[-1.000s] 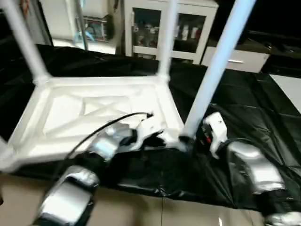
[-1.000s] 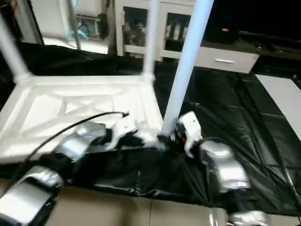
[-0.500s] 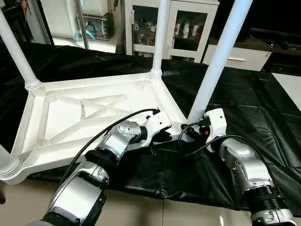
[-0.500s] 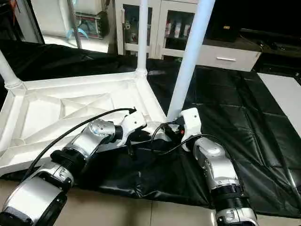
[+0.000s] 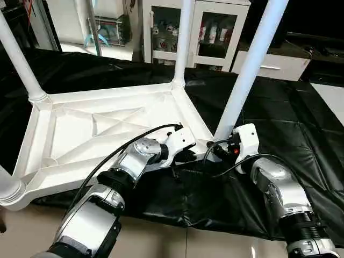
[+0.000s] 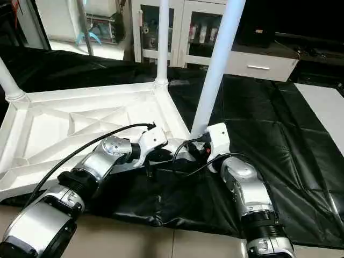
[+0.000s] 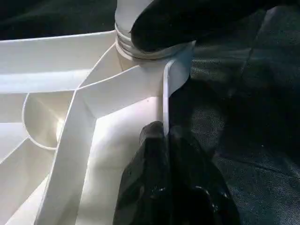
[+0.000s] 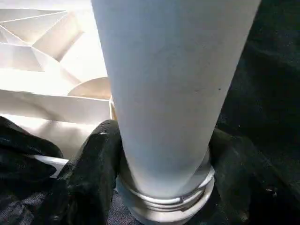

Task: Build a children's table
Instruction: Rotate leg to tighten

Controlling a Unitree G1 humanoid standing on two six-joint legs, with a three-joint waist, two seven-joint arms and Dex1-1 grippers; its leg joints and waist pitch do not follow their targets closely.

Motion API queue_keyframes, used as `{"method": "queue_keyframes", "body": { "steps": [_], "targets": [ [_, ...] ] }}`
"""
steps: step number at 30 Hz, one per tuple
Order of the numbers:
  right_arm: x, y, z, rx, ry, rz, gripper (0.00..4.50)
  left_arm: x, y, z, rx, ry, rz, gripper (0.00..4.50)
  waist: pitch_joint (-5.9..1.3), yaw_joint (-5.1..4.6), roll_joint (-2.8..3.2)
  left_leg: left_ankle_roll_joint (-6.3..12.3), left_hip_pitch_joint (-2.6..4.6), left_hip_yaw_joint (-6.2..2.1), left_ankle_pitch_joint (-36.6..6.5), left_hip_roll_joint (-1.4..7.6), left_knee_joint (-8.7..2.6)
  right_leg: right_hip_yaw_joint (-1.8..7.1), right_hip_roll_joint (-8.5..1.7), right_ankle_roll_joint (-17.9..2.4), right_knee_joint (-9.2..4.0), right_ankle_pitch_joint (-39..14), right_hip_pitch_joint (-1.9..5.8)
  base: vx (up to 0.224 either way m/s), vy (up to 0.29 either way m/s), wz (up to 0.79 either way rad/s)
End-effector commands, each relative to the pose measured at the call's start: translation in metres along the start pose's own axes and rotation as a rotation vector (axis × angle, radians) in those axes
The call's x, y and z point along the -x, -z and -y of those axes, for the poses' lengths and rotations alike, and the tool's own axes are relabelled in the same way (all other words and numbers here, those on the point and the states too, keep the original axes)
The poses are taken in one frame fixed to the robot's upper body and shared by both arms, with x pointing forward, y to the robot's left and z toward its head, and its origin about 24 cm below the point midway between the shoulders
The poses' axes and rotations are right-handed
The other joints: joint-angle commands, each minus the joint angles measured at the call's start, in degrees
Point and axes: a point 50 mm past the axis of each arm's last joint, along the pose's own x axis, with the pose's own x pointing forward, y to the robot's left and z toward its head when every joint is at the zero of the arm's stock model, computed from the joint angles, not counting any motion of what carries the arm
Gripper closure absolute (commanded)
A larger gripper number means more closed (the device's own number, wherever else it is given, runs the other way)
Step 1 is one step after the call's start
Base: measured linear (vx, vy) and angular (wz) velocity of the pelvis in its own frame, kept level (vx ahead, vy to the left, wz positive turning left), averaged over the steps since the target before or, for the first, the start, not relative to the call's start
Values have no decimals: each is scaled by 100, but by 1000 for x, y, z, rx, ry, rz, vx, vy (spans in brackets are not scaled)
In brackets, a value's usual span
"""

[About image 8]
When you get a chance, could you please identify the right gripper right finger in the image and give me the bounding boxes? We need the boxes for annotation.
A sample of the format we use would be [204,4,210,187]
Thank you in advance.
[206,127,300,225]

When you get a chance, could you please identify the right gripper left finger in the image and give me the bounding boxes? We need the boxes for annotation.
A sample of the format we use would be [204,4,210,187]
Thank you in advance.
[33,120,123,225]

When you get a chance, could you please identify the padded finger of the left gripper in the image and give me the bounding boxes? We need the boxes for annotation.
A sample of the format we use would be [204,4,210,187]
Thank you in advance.
[0,159,60,189]
[0,116,64,160]

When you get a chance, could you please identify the white plastic table leg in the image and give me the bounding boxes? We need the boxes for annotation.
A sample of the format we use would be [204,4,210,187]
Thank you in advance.
[90,0,262,225]

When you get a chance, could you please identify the white plastic table top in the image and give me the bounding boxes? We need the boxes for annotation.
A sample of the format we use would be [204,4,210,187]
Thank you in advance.
[0,0,115,161]

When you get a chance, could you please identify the black work mat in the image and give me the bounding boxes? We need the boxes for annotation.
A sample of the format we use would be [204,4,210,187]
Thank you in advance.
[0,0,300,225]

